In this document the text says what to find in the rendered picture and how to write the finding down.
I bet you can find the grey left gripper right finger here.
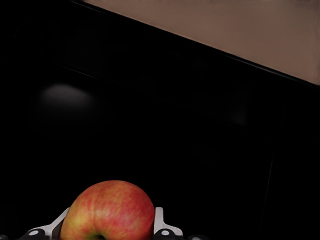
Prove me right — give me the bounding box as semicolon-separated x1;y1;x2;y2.
151;206;185;240

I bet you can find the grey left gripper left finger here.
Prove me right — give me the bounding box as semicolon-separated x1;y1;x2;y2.
16;206;71;240

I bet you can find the red yellow apple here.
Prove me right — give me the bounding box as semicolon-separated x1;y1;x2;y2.
59;180;156;240

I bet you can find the black tray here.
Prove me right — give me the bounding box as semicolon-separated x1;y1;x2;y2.
0;0;320;240

